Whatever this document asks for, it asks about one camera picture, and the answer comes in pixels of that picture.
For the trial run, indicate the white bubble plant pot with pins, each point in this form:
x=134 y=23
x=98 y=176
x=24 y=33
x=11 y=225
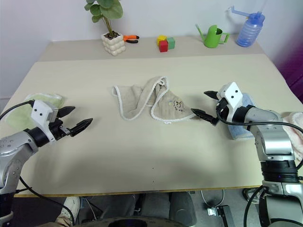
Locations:
x=114 y=46

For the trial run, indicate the yellow wooden block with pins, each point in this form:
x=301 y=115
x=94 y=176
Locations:
x=161 y=38

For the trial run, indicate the white sneaker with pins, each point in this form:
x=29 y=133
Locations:
x=71 y=208

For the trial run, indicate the grey trouser legs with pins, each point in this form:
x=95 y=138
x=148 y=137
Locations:
x=154 y=205

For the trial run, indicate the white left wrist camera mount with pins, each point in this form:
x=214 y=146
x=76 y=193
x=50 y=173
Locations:
x=41 y=111

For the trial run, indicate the green wooden block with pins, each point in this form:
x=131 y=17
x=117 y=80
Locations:
x=171 y=43

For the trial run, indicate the dark rounded robot housing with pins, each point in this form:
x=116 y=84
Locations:
x=127 y=223

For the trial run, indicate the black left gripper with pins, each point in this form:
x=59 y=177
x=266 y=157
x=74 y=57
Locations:
x=56 y=130

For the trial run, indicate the red wooden block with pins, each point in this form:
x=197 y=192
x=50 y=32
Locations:
x=163 y=46

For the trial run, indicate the blue cloth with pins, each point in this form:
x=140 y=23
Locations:
x=239 y=134

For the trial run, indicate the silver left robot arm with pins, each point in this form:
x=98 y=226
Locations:
x=16 y=146

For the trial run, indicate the beige towel with white trim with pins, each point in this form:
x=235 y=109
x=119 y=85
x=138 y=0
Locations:
x=170 y=106

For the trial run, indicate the green watering can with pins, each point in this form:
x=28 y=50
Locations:
x=213 y=36

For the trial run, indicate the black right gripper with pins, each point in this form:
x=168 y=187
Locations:
x=225 y=112

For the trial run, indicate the green cloth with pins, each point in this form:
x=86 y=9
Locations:
x=16 y=118

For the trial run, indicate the black foot pedal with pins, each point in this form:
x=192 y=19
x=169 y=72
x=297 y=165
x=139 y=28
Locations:
x=221 y=214

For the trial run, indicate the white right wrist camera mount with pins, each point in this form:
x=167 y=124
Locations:
x=233 y=94

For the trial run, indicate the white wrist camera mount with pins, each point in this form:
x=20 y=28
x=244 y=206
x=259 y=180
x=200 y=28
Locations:
x=233 y=94
x=41 y=111

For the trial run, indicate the green leafy plant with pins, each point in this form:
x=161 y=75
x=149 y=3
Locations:
x=106 y=9

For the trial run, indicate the blue plastic spray bottle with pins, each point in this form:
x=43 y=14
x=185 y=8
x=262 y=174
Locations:
x=248 y=33

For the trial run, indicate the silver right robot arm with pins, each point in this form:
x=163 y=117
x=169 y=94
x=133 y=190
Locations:
x=272 y=137

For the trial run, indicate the pink cloth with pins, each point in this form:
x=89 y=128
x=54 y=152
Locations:
x=296 y=139

